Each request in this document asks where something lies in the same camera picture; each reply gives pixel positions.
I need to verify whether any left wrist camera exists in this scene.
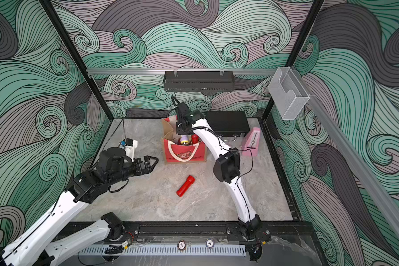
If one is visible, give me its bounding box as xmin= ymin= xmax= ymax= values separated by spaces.
xmin=97 ymin=139 xmax=138 ymax=172

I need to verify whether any pink metronome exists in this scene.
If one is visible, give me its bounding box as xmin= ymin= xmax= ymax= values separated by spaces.
xmin=241 ymin=127 xmax=261 ymax=157

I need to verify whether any red flashlight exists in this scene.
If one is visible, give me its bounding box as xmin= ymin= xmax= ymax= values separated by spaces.
xmin=176 ymin=175 xmax=195 ymax=197
xmin=191 ymin=134 xmax=200 ymax=145

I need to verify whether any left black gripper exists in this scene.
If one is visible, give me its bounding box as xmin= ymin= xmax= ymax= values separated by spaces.
xmin=106 ymin=155 xmax=158 ymax=187

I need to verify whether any black wall shelf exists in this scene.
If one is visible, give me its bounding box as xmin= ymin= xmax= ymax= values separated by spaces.
xmin=163 ymin=71 xmax=235 ymax=92

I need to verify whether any white perforated cable tray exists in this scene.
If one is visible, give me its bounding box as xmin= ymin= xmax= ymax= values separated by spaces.
xmin=78 ymin=244 xmax=247 ymax=257

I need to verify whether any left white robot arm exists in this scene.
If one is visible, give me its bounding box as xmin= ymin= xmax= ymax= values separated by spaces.
xmin=0 ymin=151 xmax=159 ymax=266

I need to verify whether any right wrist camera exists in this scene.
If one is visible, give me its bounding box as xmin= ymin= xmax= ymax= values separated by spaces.
xmin=171 ymin=96 xmax=191 ymax=119

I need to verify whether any red jute tote bag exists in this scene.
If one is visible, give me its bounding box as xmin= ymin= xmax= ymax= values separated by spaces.
xmin=161 ymin=116 xmax=207 ymax=164

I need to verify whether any purple flashlight yellow head bottom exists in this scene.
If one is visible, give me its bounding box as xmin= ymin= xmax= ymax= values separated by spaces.
xmin=180 ymin=135 xmax=190 ymax=145

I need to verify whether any clear plastic wall bin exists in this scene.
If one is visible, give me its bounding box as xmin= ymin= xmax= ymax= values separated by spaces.
xmin=268 ymin=67 xmax=310 ymax=120

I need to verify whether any black hard carry case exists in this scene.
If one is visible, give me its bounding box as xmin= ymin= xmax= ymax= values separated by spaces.
xmin=206 ymin=111 xmax=250 ymax=137

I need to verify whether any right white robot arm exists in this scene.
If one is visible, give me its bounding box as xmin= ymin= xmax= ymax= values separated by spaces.
xmin=176 ymin=110 xmax=262 ymax=241

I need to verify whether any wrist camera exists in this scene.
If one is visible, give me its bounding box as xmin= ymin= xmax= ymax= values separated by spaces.
xmin=171 ymin=96 xmax=191 ymax=119
xmin=97 ymin=139 xmax=138 ymax=172

